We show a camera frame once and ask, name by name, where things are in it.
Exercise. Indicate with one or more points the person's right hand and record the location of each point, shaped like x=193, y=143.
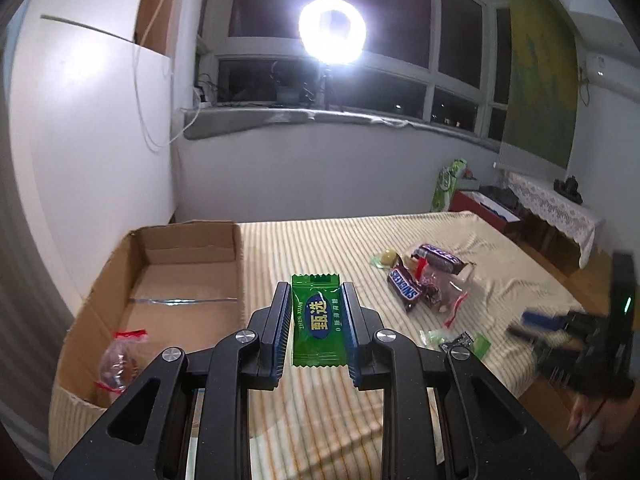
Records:
x=582, y=410

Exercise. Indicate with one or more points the clear red-sealed snack packet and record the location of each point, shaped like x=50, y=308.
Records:
x=117, y=365
x=450, y=296

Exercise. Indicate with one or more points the green bag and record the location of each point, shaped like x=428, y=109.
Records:
x=445, y=187

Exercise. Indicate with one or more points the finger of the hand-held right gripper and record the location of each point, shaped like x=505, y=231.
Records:
x=542, y=320
x=530, y=335

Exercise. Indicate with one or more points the small yellow-green candy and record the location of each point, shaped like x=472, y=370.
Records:
x=386, y=257

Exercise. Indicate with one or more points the window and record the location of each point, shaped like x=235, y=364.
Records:
x=390, y=75

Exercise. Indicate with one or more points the green wall hanging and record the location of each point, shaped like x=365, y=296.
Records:
x=540, y=85

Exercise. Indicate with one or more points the red box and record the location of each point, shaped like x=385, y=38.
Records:
x=467, y=202

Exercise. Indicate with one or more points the lace-covered side table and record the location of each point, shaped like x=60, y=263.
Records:
x=555, y=207

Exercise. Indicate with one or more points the small black-white snack packet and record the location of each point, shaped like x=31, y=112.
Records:
x=456, y=342

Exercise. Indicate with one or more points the wooden shelf cabinet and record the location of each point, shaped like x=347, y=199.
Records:
x=150, y=5

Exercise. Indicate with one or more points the black object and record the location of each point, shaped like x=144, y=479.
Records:
x=568, y=189

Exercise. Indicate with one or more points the green snack packet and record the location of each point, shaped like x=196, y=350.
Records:
x=317, y=320

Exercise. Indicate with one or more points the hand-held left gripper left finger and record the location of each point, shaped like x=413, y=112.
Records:
x=276, y=340

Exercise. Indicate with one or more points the small green candy packet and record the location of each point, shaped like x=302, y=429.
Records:
x=432, y=336
x=481, y=346

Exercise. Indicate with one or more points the brown chocolate bar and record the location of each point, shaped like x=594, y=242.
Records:
x=405, y=287
x=440, y=256

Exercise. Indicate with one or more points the cardboard box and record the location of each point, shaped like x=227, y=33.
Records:
x=190, y=280

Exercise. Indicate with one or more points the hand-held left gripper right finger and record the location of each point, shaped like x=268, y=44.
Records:
x=356, y=345

